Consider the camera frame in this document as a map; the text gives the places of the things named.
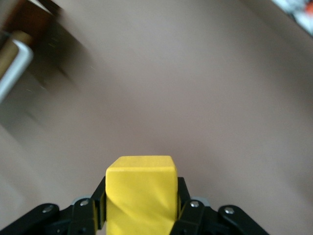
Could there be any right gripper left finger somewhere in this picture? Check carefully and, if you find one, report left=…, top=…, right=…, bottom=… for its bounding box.
left=0, top=176, right=107, bottom=235

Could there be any yellow wooden cube block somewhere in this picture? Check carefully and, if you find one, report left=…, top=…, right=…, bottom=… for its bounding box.
left=105, top=155, right=178, bottom=235

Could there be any orange cable connector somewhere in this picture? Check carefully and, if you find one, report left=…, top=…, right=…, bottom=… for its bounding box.
left=302, top=0, right=313, bottom=16

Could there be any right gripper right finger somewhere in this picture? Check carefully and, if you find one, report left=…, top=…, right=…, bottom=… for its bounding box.
left=174, top=176, right=260, bottom=235

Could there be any wooden drawer with white handle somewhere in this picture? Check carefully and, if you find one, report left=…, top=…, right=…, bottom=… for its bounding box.
left=0, top=0, right=83, bottom=104

